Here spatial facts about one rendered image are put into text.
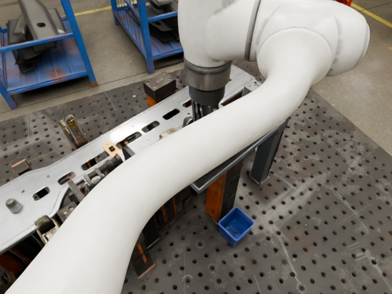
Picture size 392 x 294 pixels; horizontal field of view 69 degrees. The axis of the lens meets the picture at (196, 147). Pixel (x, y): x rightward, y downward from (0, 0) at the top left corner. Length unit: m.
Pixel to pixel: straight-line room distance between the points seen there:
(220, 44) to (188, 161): 0.24
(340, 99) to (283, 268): 2.15
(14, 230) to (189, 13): 0.79
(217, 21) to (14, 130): 1.45
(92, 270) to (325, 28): 0.39
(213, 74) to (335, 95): 2.60
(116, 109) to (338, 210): 1.21
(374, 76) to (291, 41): 3.11
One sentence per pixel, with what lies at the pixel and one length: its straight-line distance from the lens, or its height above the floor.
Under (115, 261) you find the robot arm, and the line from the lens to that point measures 0.27.
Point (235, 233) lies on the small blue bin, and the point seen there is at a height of 0.70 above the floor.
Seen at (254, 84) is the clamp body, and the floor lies 1.06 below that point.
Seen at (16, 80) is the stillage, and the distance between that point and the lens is 3.16.
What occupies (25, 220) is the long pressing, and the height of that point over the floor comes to 1.00.
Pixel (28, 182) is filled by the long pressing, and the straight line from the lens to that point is 1.08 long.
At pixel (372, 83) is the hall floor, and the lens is 3.40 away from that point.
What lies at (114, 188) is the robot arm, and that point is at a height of 1.56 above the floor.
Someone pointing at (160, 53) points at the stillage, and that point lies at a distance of 3.01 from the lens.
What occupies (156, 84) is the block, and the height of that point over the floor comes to 1.03.
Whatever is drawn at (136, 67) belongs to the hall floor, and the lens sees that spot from 3.19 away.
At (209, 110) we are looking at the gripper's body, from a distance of 0.59.
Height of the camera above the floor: 1.79
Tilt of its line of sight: 51 degrees down
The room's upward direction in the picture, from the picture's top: straight up
